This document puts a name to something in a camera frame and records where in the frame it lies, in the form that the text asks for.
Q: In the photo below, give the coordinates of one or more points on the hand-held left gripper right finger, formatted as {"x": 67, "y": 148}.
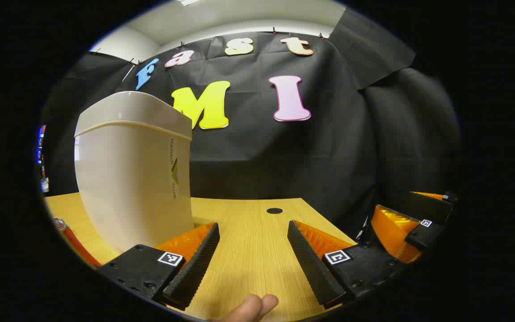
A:
{"x": 311, "y": 264}

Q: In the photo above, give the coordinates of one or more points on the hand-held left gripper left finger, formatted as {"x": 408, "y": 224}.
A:
{"x": 195, "y": 264}

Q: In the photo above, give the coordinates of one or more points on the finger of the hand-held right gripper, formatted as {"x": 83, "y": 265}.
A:
{"x": 391, "y": 232}
{"x": 427, "y": 206}

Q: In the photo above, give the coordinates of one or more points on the white desktop garbage bin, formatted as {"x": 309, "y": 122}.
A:
{"x": 132, "y": 179}

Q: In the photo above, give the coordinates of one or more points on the red pop can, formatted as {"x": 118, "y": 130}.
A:
{"x": 76, "y": 243}

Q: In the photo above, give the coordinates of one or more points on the wooden desktop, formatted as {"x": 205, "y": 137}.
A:
{"x": 248, "y": 250}

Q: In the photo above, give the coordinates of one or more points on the black backdrop cloth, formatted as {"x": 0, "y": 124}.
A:
{"x": 262, "y": 156}

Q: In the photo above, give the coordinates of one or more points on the computer monitor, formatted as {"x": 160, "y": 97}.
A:
{"x": 41, "y": 152}

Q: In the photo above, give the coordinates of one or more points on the ceiling light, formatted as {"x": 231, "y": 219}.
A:
{"x": 190, "y": 2}

